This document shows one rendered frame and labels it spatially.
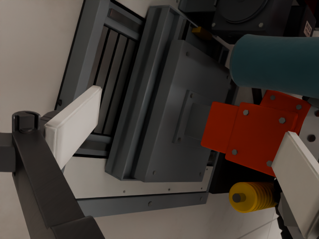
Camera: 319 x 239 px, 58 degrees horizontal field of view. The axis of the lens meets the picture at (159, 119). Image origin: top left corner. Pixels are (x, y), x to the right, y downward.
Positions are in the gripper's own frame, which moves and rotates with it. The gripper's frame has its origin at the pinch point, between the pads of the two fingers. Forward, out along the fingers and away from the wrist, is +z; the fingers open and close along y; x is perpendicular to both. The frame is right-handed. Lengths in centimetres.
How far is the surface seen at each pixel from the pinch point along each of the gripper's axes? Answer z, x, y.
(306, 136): 29.5, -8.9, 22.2
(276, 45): 27.6, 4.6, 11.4
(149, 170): 49, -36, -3
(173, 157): 56, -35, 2
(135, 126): 53, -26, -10
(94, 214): 49, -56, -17
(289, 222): 23.0, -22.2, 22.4
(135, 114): 55, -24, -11
